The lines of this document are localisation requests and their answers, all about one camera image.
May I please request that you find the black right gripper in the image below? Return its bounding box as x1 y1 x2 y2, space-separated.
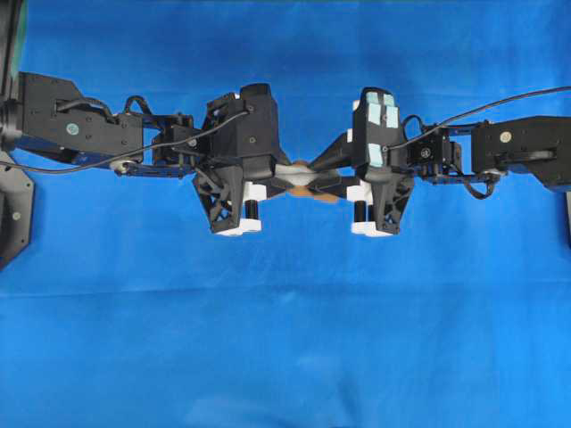
307 133 415 237

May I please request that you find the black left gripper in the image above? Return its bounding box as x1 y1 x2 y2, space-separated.
191 154 312 236

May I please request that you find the white and orange sponge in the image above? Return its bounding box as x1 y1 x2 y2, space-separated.
276 160 339 203

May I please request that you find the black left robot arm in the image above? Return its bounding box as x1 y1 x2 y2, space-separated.
1 72 294 235

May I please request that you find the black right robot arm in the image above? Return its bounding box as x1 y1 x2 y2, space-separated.
307 116 570 237

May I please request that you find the blue table cloth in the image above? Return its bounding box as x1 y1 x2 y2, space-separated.
1 1 570 427

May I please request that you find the green backdrop panel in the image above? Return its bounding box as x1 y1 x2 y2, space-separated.
10 0 28 78

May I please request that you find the black taped right wrist camera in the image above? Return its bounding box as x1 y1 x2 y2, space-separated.
351 86 407 183

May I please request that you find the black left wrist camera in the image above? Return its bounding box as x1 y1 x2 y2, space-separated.
198 83 285 180

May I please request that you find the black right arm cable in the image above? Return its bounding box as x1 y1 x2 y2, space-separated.
386 85 571 152

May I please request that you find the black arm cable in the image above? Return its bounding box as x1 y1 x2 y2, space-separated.
386 85 571 152
0 109 250 176

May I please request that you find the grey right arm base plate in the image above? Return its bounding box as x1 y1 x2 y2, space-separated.
565 192 571 247

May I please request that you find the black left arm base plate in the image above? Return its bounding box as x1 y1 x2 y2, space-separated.
1 165 35 270

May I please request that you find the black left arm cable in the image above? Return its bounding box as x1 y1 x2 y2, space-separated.
0 109 250 176

